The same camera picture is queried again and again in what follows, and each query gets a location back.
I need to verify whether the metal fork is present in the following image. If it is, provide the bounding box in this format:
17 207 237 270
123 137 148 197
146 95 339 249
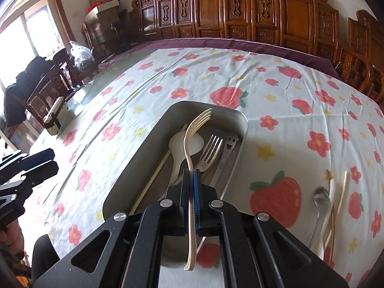
193 134 225 173

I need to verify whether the clear plastic bag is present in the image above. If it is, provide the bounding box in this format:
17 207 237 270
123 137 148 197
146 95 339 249
70 40 96 69

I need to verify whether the person's black pants leg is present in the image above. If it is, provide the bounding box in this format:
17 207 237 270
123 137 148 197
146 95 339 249
30 234 60 279

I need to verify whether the wooden dining chair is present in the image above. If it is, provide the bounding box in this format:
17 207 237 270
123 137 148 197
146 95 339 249
27 63 75 117
52 48 101 90

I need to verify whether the carved wooden sofa bench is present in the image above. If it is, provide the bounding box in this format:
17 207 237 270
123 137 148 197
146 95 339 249
129 0 348 63

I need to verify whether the metal tin container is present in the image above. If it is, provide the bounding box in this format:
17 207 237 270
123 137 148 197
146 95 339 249
102 100 249 288

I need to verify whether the wooden chopstick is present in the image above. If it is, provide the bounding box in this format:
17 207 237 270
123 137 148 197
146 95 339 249
129 124 188 216
325 171 348 246
325 169 334 246

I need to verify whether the strawberry print tablecloth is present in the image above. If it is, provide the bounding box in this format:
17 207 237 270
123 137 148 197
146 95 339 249
45 47 381 288

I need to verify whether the cream plastic fork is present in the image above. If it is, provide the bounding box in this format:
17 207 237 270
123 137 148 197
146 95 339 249
184 108 213 272

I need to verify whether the person's left hand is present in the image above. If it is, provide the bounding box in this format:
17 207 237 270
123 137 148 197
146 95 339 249
0 219 24 261

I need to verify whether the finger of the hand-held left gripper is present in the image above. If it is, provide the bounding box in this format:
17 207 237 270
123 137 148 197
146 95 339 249
25 161 59 185
21 149 56 170

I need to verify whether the metal utensil with smiley face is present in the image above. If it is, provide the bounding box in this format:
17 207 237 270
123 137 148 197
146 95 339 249
210 135 239 186

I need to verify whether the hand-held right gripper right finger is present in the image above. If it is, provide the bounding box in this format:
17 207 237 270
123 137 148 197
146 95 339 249
193 169 350 288

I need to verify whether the wooden door frame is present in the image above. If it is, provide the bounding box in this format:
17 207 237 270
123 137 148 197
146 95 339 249
0 0 77 96

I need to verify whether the white flat box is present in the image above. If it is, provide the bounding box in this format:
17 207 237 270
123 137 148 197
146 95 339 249
85 0 120 15

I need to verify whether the carved wooden armchair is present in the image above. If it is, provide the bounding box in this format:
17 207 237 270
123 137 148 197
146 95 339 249
334 10 384 102

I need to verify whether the metal spoon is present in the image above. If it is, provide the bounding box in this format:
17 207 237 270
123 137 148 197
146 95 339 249
306 186 330 246

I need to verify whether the large cardboard box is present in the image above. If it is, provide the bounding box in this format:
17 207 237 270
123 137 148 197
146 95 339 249
96 7 120 30

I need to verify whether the dark jacket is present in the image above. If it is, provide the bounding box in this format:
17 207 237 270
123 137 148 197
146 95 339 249
3 55 57 126

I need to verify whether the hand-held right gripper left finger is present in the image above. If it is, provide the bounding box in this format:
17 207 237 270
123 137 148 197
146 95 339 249
31 169 192 288

